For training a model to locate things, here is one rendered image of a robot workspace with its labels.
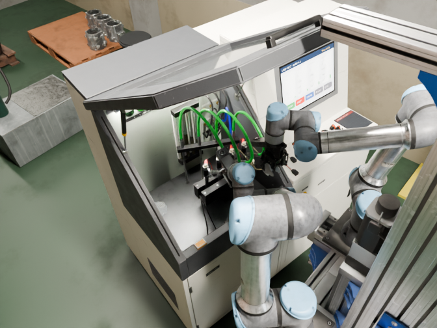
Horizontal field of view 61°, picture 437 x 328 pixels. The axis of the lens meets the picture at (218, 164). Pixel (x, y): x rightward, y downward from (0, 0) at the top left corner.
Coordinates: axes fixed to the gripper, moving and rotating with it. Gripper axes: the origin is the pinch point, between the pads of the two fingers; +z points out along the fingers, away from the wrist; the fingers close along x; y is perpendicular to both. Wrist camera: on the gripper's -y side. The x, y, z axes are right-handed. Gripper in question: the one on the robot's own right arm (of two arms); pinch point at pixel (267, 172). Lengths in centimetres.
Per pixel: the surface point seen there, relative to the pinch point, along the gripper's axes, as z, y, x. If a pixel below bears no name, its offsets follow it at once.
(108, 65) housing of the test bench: -27, -79, -28
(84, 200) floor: 123, -154, -53
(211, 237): 28.2, -4.6, -28.0
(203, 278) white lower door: 54, -3, -36
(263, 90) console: -11.0, -33.9, 28.2
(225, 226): 28.2, -5.2, -19.1
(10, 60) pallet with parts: 118, -425, -32
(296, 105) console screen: 6, -29, 50
